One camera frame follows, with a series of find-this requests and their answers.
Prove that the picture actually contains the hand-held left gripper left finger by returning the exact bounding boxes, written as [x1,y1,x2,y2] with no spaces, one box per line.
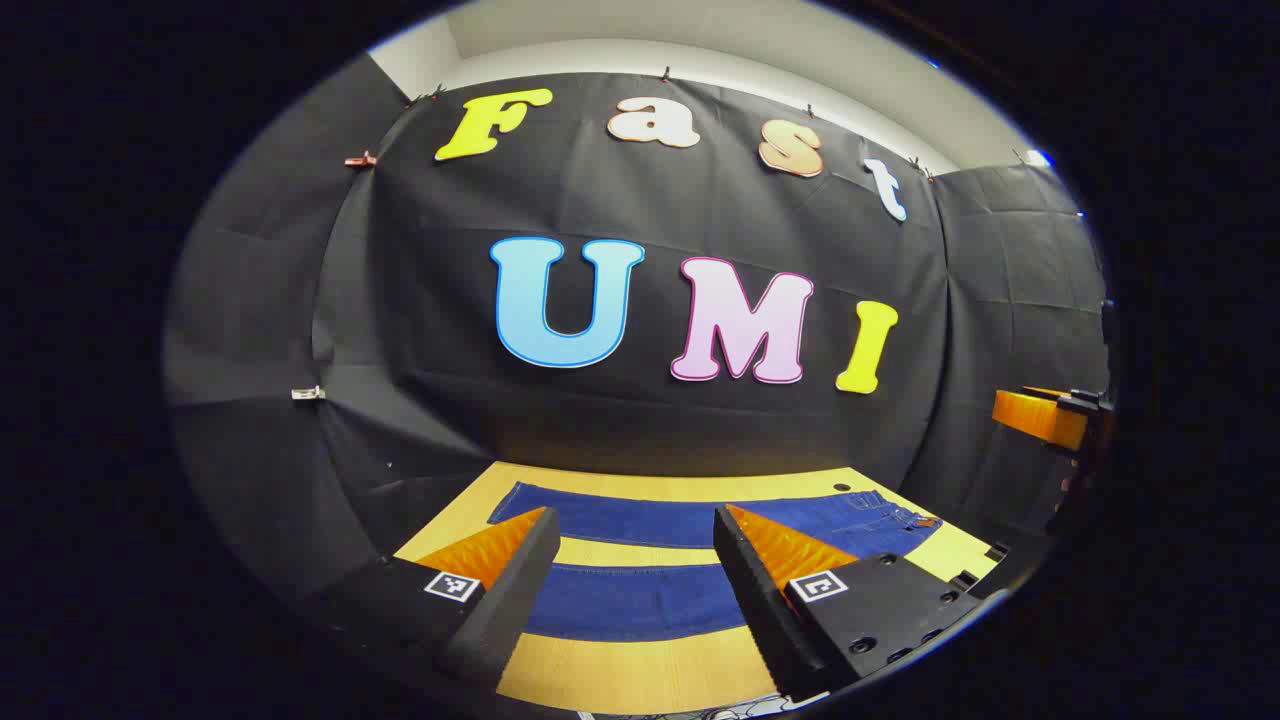
[300,506,561,693]

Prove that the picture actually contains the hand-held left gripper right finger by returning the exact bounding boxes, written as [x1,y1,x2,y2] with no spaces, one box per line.
[713,503,986,701]

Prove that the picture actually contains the blue denim jeans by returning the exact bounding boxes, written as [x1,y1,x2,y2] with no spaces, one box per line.
[487,481,943,643]

